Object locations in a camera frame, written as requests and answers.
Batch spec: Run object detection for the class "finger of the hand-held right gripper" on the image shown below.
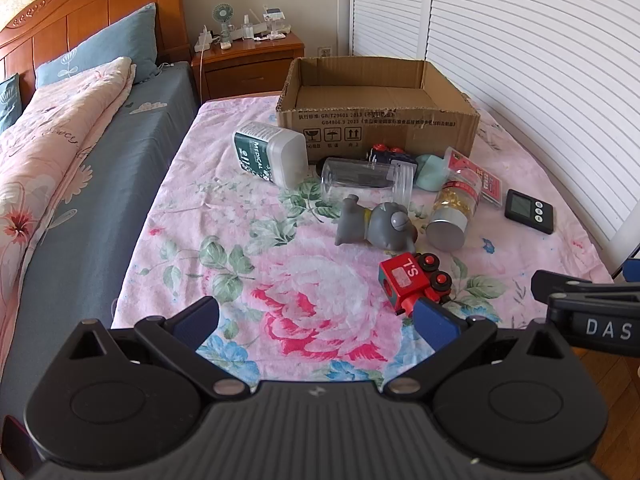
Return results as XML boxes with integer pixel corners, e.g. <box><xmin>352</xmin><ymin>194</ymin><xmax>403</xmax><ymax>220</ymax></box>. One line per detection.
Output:
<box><xmin>531</xmin><ymin>270</ymin><xmax>640</xmax><ymax>306</ymax></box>

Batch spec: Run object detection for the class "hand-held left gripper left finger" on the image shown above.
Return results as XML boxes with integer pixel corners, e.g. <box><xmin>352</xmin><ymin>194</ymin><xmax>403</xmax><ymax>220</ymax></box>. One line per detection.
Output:
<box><xmin>62</xmin><ymin>296</ymin><xmax>248</xmax><ymax>403</ymax></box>

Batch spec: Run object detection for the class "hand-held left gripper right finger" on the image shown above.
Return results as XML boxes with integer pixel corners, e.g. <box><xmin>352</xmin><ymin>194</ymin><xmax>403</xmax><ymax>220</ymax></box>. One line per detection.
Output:
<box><xmin>382</xmin><ymin>297</ymin><xmax>573</xmax><ymax>403</ymax></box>

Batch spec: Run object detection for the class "red toy train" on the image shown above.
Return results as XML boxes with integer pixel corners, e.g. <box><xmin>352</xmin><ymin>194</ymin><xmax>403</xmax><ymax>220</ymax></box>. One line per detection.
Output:
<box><xmin>377</xmin><ymin>252</ymin><xmax>453</xmax><ymax>316</ymax></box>

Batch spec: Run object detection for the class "black digital timer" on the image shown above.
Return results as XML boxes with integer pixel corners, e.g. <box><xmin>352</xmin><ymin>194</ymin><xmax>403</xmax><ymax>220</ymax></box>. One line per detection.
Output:
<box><xmin>504</xmin><ymin>189</ymin><xmax>555</xmax><ymax>235</ymax></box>

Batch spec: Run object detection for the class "gold-filled jar with silver lid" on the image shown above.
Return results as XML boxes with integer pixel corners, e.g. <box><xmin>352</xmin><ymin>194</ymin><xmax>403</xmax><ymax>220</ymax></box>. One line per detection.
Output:
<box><xmin>426</xmin><ymin>170</ymin><xmax>483</xmax><ymax>251</ymax></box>

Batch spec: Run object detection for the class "grey elephant toy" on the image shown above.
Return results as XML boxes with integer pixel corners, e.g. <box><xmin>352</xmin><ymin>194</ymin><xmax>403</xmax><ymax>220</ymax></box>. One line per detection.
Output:
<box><xmin>335</xmin><ymin>194</ymin><xmax>420</xmax><ymax>253</ymax></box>

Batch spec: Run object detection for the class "clear case of red cards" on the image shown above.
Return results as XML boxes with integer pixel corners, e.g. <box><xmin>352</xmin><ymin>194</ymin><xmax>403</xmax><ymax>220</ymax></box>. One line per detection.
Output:
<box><xmin>444</xmin><ymin>146</ymin><xmax>505</xmax><ymax>206</ymax></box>

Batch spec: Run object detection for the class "mint green rounded case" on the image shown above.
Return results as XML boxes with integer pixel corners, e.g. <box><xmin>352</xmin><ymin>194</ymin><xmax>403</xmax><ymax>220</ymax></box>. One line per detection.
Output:
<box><xmin>415</xmin><ymin>153</ymin><xmax>451</xmax><ymax>193</ymax></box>

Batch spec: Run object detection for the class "clear plastic jar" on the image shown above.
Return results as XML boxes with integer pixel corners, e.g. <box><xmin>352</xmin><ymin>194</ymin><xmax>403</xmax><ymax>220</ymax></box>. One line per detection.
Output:
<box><xmin>320</xmin><ymin>156</ymin><xmax>417</xmax><ymax>204</ymax></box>

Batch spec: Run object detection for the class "dark blue toy train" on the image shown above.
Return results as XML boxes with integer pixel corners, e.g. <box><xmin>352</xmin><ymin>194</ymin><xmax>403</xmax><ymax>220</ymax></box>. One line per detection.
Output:
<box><xmin>367</xmin><ymin>143</ymin><xmax>420</xmax><ymax>168</ymax></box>

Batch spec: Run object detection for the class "white bottle with green label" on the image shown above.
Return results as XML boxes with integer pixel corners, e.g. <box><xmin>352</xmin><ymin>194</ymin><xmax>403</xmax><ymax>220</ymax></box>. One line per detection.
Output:
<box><xmin>232</xmin><ymin>121</ymin><xmax>309</xmax><ymax>187</ymax></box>

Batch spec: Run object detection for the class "brown cardboard box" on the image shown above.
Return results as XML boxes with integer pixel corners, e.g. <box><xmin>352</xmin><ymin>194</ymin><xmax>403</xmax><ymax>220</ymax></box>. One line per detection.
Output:
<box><xmin>276</xmin><ymin>56</ymin><xmax>482</xmax><ymax>165</ymax></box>

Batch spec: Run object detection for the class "pink floral bed sheet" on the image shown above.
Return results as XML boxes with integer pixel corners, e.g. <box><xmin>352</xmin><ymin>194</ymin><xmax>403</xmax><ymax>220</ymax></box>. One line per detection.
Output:
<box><xmin>111</xmin><ymin>92</ymin><xmax>615</xmax><ymax>396</ymax></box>

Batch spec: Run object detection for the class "blue bed sheet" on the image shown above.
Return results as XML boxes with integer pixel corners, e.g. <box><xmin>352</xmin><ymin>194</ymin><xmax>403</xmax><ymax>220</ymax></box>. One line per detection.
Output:
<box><xmin>0</xmin><ymin>62</ymin><xmax>200</xmax><ymax>411</ymax></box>

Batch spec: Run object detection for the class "wide white louvered door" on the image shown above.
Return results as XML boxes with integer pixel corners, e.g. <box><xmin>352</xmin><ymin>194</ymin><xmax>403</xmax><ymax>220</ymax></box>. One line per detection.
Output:
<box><xmin>425</xmin><ymin>0</ymin><xmax>640</xmax><ymax>266</ymax></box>

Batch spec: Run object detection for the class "pink floral quilt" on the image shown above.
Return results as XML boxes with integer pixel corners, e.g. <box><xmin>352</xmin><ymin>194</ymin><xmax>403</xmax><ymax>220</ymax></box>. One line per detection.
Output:
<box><xmin>0</xmin><ymin>56</ymin><xmax>137</xmax><ymax>341</ymax></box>

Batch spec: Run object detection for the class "wooden nightstand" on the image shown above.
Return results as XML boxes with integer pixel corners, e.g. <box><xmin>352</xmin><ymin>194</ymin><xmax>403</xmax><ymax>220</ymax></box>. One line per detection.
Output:
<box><xmin>191</xmin><ymin>30</ymin><xmax>306</xmax><ymax>106</ymax></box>

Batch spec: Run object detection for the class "blue pillow with leaf print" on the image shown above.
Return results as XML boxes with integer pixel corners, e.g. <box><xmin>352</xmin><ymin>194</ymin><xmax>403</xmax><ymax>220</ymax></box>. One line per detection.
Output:
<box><xmin>0</xmin><ymin>72</ymin><xmax>23</xmax><ymax>133</ymax></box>

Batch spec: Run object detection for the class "large blue floral pillow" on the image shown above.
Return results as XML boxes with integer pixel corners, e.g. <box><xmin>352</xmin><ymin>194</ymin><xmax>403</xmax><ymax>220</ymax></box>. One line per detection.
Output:
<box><xmin>35</xmin><ymin>2</ymin><xmax>158</xmax><ymax>88</ymax></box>

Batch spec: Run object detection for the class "white desktop stand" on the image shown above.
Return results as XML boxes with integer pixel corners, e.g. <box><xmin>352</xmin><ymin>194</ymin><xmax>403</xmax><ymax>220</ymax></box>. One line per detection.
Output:
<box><xmin>255</xmin><ymin>6</ymin><xmax>293</xmax><ymax>42</ymax></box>

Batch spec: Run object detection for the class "small green desk fan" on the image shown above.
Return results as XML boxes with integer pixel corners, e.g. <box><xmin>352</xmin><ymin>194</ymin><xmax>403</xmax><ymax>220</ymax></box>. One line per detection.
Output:
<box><xmin>212</xmin><ymin>3</ymin><xmax>236</xmax><ymax>43</ymax></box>

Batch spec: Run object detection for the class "narrow white louvered door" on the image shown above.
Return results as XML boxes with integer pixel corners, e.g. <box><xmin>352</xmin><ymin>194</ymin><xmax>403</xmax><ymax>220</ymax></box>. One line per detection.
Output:
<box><xmin>350</xmin><ymin>0</ymin><xmax>435</xmax><ymax>61</ymax></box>

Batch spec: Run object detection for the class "wooden bed headboard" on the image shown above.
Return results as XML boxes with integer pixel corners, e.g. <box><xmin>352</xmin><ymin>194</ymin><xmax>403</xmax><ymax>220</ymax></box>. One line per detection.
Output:
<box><xmin>0</xmin><ymin>0</ymin><xmax>191</xmax><ymax>91</ymax></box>

